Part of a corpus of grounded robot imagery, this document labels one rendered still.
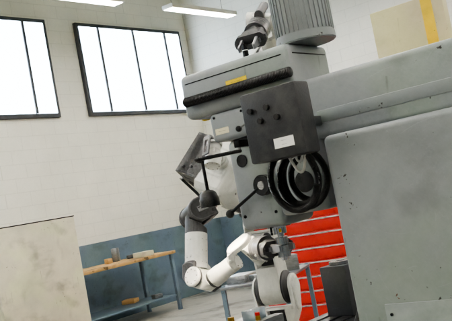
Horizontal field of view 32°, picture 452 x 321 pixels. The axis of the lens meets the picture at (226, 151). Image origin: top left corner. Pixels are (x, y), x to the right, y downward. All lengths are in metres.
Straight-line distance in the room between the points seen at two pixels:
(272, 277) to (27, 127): 8.60
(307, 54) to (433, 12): 1.78
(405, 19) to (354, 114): 2.01
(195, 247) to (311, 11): 1.06
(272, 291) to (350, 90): 1.28
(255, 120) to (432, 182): 0.54
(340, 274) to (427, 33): 1.76
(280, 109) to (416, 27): 2.19
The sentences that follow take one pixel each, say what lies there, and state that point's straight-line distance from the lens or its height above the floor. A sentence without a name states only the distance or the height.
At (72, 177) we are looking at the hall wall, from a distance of 12.12.
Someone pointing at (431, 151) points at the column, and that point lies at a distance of 2.23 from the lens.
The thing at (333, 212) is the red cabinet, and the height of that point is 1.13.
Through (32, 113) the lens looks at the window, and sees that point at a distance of 11.80.
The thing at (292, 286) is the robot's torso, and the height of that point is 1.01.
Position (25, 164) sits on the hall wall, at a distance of 11.62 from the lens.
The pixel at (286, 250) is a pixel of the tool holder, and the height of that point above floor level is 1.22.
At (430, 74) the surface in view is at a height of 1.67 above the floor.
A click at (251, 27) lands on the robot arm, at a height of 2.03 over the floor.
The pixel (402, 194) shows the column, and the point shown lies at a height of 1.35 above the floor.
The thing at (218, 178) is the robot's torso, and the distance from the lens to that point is 3.18.
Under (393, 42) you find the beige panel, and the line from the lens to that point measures 4.44.
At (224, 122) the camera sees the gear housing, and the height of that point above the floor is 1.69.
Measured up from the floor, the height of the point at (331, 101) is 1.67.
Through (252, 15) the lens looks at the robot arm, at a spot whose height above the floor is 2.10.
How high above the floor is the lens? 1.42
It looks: 4 degrees up
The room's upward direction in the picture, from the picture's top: 11 degrees counter-clockwise
